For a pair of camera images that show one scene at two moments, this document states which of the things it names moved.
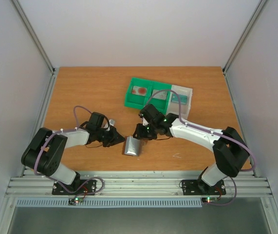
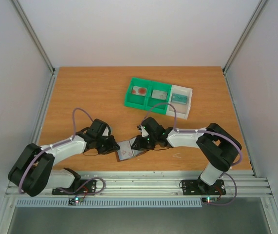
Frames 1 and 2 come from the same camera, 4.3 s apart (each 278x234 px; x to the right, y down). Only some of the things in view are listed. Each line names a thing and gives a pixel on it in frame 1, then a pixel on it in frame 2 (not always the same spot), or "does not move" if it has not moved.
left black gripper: (113, 141) -> (112, 148)
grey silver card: (161, 95) does not move
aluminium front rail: (139, 183) does not move
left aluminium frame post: (34, 35) does not move
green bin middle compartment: (161, 104) does not move
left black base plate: (86, 186) does not move
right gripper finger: (136, 135) -> (136, 146)
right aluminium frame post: (244, 35) does not move
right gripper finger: (138, 127) -> (136, 142)
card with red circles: (139, 90) does not move
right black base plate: (198, 187) does not move
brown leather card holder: (133, 146) -> (135, 152)
